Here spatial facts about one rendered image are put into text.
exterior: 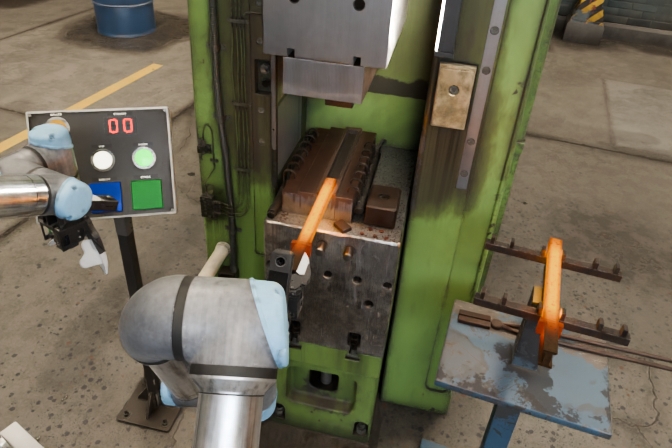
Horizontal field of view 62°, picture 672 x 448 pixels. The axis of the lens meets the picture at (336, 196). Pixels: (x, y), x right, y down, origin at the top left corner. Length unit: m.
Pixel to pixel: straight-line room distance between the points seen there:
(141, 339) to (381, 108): 1.31
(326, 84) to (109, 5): 4.78
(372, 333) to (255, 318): 1.02
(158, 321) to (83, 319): 1.94
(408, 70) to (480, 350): 0.88
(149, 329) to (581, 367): 1.11
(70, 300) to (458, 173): 1.87
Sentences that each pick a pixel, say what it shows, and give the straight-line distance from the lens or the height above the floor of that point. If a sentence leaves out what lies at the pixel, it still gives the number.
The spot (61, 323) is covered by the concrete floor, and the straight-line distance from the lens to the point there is 2.71.
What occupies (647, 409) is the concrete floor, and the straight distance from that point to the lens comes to 2.64.
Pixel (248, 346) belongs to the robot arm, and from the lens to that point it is 0.75.
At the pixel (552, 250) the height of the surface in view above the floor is 1.02.
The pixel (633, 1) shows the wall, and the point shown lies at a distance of 7.33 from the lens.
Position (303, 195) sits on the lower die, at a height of 0.98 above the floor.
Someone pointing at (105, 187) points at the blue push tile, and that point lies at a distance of 1.54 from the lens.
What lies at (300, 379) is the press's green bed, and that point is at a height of 0.22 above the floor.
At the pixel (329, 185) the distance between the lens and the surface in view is 1.54.
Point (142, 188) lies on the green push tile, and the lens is 1.52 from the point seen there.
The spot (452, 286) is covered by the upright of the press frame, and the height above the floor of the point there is 0.63.
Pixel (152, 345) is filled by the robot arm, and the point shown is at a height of 1.25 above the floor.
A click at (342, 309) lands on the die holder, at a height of 0.64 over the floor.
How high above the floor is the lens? 1.82
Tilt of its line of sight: 33 degrees down
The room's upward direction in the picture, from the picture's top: 4 degrees clockwise
